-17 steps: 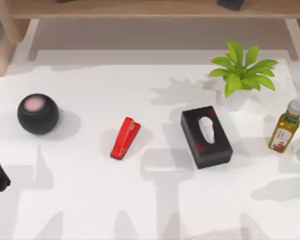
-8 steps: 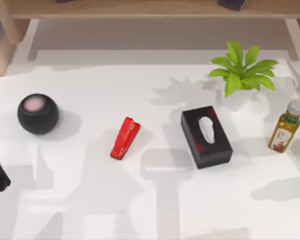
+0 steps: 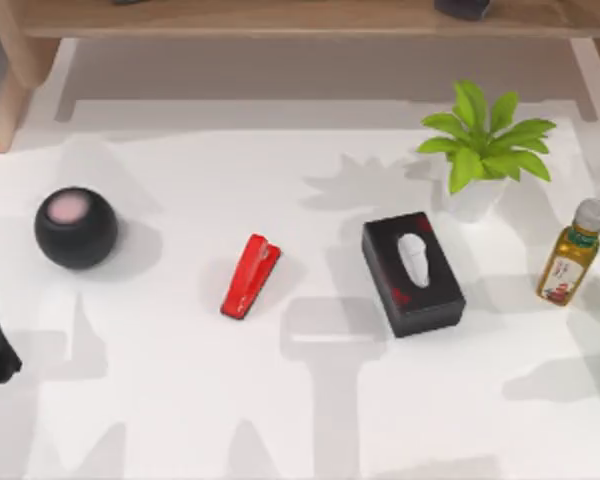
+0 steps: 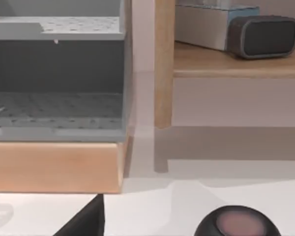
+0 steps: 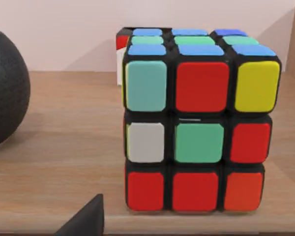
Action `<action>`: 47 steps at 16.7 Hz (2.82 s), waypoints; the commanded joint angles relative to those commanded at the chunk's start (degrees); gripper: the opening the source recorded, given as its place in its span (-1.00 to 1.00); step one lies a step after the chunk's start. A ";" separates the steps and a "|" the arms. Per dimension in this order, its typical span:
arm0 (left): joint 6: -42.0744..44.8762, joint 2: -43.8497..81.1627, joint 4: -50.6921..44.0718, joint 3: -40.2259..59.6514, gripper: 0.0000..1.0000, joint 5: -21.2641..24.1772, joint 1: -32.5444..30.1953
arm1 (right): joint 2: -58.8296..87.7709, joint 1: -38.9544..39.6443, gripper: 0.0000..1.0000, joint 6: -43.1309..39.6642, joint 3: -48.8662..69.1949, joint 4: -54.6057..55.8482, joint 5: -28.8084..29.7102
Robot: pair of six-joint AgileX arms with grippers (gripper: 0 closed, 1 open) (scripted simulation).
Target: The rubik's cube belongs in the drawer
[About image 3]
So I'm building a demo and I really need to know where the black tissue box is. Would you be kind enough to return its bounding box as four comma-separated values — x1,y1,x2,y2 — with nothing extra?
361,210,467,339

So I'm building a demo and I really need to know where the red stapler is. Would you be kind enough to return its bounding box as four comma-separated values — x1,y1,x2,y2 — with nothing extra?
220,233,284,320

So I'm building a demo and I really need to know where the green plant in white pot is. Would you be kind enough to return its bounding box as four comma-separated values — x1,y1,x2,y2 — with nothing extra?
414,79,558,224

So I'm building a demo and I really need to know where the wooden shelf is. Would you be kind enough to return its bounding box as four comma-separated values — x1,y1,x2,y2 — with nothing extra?
0,0,600,154

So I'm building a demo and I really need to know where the yellow bottle with grey cap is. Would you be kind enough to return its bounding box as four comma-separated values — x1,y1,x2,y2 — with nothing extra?
536,197,600,304

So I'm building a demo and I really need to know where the dark object on shelf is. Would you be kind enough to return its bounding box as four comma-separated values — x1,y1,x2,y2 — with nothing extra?
433,0,494,22

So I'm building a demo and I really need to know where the black round speaker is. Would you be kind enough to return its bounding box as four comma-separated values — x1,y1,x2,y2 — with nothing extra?
33,186,119,272

